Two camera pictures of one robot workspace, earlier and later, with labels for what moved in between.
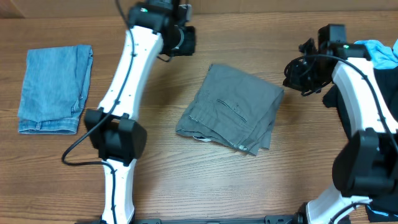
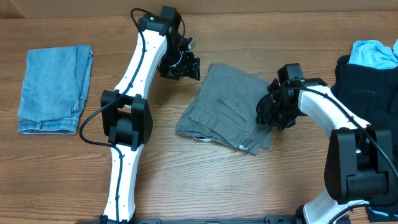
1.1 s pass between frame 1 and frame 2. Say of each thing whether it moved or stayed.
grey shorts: stayed
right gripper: moved
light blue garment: stayed
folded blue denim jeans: stayed
